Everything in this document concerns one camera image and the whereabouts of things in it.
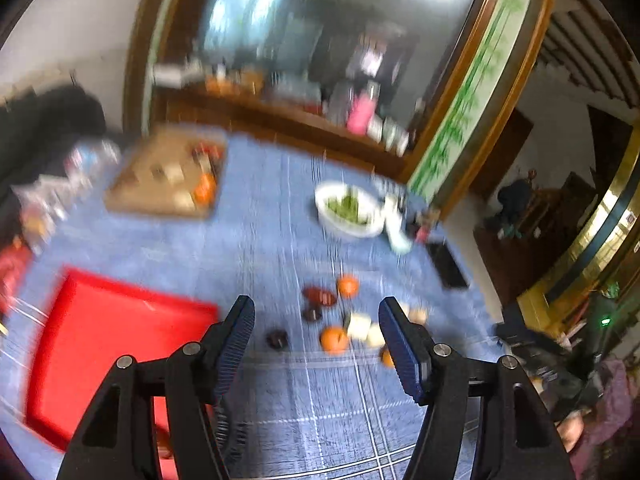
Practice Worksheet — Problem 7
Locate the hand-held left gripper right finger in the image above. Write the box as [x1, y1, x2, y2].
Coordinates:
[378, 297, 577, 480]

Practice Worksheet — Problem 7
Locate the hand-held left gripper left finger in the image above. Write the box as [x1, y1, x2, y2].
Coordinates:
[56, 295, 256, 480]

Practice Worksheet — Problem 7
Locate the dark red fruit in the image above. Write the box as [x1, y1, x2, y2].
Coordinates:
[301, 285, 339, 307]

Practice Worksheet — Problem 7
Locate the red plastic tray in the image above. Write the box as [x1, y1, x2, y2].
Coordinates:
[24, 267, 221, 480]

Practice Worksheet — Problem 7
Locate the black phone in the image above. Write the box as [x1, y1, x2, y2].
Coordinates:
[426, 241, 471, 291]

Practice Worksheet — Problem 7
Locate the blue checked tablecloth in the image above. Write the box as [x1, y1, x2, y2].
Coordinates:
[0, 122, 503, 480]

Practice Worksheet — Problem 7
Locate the white cup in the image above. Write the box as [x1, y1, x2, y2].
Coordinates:
[381, 195, 415, 255]

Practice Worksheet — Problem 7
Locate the white bowl of green vegetables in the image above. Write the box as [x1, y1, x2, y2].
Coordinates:
[314, 181, 387, 241]

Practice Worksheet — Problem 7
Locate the wooden tray with items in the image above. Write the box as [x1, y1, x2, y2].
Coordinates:
[104, 127, 228, 220]

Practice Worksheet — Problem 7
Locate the brown wooden door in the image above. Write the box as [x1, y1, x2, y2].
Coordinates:
[469, 107, 535, 202]

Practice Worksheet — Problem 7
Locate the wooden sideboard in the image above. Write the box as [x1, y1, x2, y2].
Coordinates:
[150, 80, 418, 181]

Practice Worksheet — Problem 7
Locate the red packet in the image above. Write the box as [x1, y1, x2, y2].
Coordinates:
[0, 240, 35, 313]

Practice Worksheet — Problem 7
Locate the clear plastic bag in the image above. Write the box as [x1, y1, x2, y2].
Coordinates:
[11, 140, 123, 256]

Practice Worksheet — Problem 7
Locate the pink bottle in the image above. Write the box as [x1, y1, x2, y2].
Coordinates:
[347, 82, 381, 136]

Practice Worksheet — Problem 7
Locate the green bamboo print panel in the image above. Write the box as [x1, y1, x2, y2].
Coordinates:
[407, 0, 541, 201]

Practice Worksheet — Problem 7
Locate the black bag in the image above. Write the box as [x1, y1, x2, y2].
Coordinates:
[0, 82, 108, 196]

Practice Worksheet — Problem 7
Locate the wooden framed mirror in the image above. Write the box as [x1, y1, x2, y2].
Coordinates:
[122, 0, 560, 218]

